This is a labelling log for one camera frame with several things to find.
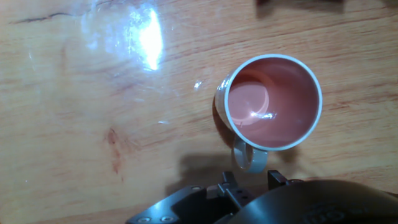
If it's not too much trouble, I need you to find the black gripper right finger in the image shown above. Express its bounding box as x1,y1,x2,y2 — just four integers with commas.
267,169,305,192

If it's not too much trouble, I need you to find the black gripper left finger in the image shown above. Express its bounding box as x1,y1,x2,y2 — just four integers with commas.
126,170,256,224

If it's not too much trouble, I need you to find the beige cup pink inside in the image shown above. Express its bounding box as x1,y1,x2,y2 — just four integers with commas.
213,53,323,174

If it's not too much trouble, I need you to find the orange wooden board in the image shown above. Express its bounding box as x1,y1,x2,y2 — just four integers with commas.
0,0,398,224

